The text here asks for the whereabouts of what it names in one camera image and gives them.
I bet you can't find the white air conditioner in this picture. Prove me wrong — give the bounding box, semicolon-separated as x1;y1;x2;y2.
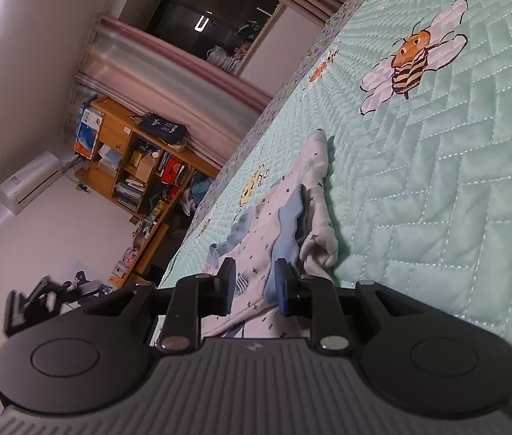
0;151;64;214

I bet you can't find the white printed pajama top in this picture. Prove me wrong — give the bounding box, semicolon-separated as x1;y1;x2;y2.
206;129;340;340

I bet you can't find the dark window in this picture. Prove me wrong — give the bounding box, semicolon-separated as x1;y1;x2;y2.
147;0;281;73

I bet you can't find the dark blue bag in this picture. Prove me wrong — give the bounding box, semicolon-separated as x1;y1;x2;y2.
138;113;188;148

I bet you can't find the blue and white box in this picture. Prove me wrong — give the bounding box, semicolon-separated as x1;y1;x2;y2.
74;102;105;159

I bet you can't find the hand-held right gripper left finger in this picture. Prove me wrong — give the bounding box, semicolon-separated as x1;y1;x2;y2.
81;257;237;354

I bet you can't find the blue plastic bag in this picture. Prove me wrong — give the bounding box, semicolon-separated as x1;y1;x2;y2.
182;172;215;214

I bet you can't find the wooden bookshelf with clutter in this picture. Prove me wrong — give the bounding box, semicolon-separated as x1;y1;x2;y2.
111;222;170;288

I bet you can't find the row of windowsill items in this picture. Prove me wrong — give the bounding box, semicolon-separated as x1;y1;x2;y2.
206;20;266;73

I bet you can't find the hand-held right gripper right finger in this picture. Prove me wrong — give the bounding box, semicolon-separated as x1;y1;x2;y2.
274;258;428;354

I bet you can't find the green quilted bedspread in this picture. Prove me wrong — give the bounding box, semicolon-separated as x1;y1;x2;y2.
161;0;512;418

